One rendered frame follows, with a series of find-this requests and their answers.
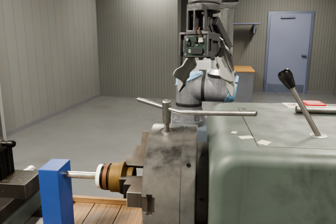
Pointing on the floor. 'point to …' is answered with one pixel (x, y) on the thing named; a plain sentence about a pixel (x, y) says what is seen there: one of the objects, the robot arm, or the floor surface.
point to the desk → (244, 83)
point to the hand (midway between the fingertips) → (205, 93)
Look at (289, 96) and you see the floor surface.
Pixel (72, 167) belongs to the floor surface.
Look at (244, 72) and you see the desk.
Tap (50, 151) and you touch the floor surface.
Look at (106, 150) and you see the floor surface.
